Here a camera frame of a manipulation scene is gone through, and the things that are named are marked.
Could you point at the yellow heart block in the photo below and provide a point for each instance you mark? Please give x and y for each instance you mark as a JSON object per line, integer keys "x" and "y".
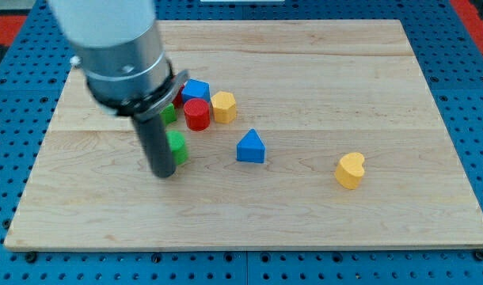
{"x": 350, "y": 170}

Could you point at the yellow hexagon block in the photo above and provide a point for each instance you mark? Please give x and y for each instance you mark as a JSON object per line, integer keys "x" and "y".
{"x": 224, "y": 107}

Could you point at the light wooden board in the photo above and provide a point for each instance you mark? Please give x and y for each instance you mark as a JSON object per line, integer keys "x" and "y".
{"x": 314, "y": 91}

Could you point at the blue triangle block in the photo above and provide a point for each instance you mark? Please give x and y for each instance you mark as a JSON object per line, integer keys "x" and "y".
{"x": 251, "y": 148}

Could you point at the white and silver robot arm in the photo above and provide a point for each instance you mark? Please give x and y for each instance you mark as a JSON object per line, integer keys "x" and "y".
{"x": 120, "y": 51}

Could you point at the blue pentagon block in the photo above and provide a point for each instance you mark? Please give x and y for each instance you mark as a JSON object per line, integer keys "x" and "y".
{"x": 195, "y": 89}

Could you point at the green cylinder block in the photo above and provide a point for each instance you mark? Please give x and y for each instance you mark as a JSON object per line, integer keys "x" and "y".
{"x": 178, "y": 146}

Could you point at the red cylinder block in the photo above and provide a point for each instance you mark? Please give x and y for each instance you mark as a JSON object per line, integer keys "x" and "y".
{"x": 197, "y": 114}

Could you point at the green block behind rod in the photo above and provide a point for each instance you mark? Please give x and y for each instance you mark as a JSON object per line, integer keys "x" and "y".
{"x": 168, "y": 114}

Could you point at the red block behind arm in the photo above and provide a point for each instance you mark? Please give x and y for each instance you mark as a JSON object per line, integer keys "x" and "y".
{"x": 178, "y": 100}

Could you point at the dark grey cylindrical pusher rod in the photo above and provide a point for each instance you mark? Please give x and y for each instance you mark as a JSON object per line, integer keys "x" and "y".
{"x": 153, "y": 138}

